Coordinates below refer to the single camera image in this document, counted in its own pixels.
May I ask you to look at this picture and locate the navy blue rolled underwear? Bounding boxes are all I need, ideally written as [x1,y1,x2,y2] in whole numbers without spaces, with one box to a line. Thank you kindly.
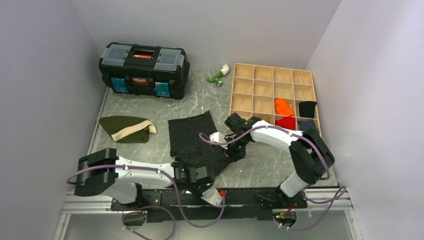
[297,119,320,134]

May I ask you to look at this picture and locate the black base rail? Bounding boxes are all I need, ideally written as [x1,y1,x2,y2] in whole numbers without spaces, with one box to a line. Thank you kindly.
[110,187,308,221]

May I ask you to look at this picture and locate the aluminium frame rail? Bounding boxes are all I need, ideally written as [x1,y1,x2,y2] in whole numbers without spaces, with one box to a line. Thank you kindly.
[53,89,112,240]

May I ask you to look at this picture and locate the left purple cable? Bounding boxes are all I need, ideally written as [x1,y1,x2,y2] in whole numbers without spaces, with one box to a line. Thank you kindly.
[65,164,227,240]

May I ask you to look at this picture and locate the black striped underwear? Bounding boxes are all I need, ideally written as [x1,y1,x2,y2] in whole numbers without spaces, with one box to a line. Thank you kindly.
[167,110,232,175]

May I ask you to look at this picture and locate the red rolled underwear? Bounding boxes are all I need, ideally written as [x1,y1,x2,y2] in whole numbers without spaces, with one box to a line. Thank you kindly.
[275,116,296,130]

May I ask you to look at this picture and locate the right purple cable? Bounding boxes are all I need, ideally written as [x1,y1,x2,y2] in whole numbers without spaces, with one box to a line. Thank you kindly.
[198,125,347,232]

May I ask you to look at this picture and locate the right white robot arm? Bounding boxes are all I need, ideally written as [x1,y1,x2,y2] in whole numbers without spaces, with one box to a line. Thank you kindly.
[224,113,335,208]

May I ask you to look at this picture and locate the orange rolled underwear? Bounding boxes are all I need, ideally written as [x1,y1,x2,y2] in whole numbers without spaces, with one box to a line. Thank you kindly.
[274,98,295,116]

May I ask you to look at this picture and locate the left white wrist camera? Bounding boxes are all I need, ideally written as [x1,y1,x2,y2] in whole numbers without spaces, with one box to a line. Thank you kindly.
[200,187,226,207]

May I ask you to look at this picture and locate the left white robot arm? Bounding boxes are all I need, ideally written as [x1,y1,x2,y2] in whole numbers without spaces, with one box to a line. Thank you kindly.
[72,148,223,210]

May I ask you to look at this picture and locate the olive green underwear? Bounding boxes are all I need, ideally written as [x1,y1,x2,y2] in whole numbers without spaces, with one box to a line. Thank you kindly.
[98,115,157,144]

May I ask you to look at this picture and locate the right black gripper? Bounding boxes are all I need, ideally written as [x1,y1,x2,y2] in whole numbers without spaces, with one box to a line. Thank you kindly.
[221,135,250,162]

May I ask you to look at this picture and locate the wooden compartment tray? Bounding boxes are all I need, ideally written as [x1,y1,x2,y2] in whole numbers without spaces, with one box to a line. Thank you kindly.
[229,63,321,133]

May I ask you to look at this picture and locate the black rolled underwear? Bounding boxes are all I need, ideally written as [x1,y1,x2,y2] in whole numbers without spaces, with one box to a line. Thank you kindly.
[298,101,317,119]

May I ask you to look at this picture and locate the green and white pipe fitting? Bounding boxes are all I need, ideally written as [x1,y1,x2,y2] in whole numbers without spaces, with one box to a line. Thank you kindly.
[207,64,230,87]

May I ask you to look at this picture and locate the black plastic toolbox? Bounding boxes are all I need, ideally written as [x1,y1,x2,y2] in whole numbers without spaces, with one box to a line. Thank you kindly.
[98,42,190,100]

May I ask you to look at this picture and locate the brown rolled underwear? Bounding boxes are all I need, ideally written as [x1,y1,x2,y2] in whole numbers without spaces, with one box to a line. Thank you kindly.
[257,114,271,124]

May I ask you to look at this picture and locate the purple cable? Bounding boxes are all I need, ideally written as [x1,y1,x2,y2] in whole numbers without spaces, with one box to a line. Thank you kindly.
[65,164,227,240]
[198,125,347,232]

